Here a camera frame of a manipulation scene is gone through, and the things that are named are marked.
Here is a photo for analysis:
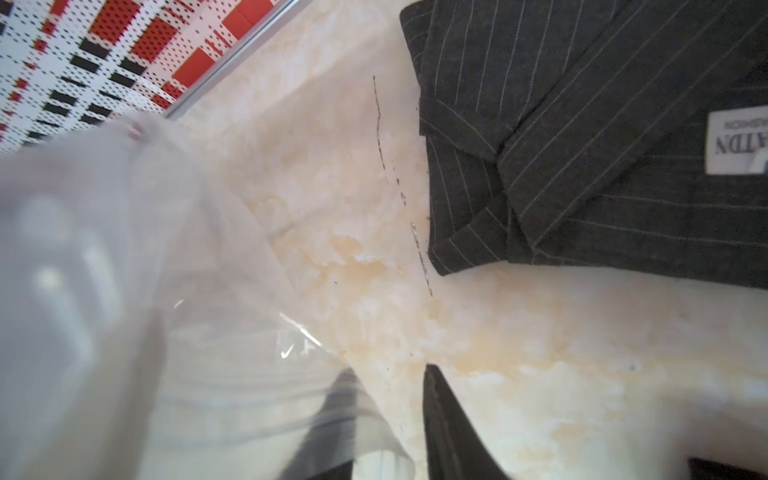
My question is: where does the clear vacuum bag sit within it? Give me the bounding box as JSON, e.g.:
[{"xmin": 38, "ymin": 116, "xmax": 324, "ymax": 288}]
[{"xmin": 1, "ymin": 114, "xmax": 414, "ymax": 479}]

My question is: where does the grey pinstripe folded garment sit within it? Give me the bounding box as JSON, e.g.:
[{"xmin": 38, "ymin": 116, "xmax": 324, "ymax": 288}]
[{"xmin": 399, "ymin": 1, "xmax": 767, "ymax": 289}]

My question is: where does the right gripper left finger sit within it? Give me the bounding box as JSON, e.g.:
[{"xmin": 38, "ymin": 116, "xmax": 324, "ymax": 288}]
[{"xmin": 278, "ymin": 368, "xmax": 372, "ymax": 480}]

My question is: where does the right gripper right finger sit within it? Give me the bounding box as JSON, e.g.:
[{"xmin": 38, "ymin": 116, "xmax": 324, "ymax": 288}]
[{"xmin": 422, "ymin": 364, "xmax": 508, "ymax": 480}]

